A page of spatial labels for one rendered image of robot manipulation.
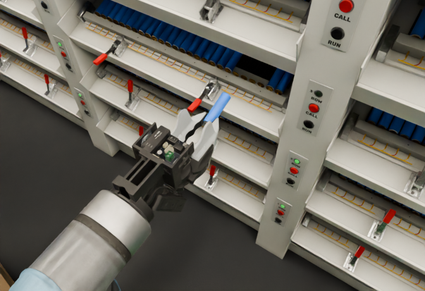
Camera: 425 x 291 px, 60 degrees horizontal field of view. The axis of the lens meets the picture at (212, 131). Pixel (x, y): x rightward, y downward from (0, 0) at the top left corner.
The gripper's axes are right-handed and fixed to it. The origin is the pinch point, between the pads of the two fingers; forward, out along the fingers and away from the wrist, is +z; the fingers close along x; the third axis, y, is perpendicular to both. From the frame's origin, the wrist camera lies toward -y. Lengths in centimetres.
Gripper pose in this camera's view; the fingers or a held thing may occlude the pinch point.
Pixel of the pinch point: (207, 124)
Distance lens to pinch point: 62.8
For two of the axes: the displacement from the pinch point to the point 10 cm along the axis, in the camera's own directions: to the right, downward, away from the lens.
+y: -0.1, -6.2, -7.9
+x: -8.4, -4.2, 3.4
